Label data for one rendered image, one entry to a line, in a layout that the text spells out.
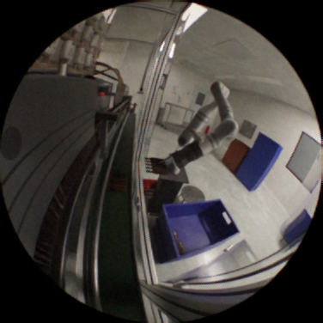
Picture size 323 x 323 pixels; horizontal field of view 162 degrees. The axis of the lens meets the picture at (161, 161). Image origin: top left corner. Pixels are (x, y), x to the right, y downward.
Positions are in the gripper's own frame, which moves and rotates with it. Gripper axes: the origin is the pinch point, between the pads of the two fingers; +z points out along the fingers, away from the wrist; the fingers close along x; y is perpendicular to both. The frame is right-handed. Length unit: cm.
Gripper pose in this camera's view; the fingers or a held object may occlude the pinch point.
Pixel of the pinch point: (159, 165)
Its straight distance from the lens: 47.4
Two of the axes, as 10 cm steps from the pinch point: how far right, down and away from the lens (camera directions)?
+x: -1.8, -6.0, 7.8
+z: -8.6, 4.8, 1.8
